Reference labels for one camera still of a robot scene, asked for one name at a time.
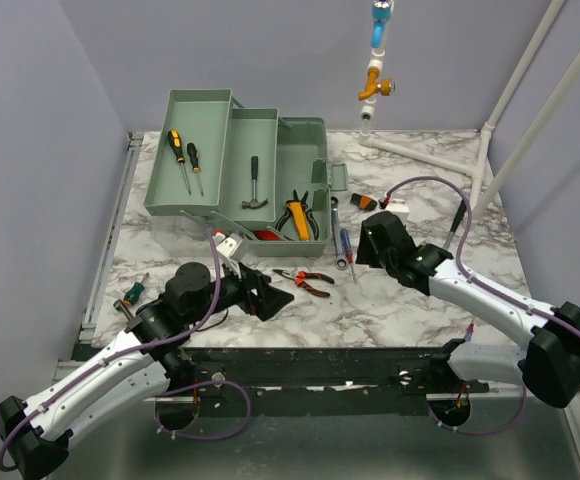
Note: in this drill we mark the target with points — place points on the blue handle screwdriver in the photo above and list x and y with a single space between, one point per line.
348 252

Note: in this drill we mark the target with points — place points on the orange black brush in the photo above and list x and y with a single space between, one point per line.
363 202

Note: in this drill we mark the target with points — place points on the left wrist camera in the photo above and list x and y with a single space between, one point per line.
231 249

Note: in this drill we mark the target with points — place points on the orange long nose pliers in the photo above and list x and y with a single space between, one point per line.
301 280

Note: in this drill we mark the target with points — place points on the white pvc pipe frame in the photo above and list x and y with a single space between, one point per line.
480 199

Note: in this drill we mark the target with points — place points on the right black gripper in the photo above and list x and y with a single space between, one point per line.
364 253

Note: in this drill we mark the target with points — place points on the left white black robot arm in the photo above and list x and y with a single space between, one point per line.
140 361

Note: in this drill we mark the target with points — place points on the silver ratchet wrench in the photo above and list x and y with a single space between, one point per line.
341 261

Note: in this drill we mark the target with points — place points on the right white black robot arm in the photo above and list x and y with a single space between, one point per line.
544 352

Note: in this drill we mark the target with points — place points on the orange box cutter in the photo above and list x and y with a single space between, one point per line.
297 212

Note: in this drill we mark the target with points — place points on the green handle screwdriver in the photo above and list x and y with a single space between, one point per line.
133 295

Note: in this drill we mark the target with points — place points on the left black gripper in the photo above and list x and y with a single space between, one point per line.
268 299

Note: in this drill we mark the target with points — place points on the black mounting rail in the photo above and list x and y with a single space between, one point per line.
299 382

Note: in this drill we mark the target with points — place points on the green tool box clear lid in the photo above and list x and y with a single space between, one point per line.
293 155

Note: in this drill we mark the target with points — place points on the yellow black screwdriver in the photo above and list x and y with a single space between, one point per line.
175 143
193 155

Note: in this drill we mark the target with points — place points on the small black claw hammer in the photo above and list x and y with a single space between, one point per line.
255 202

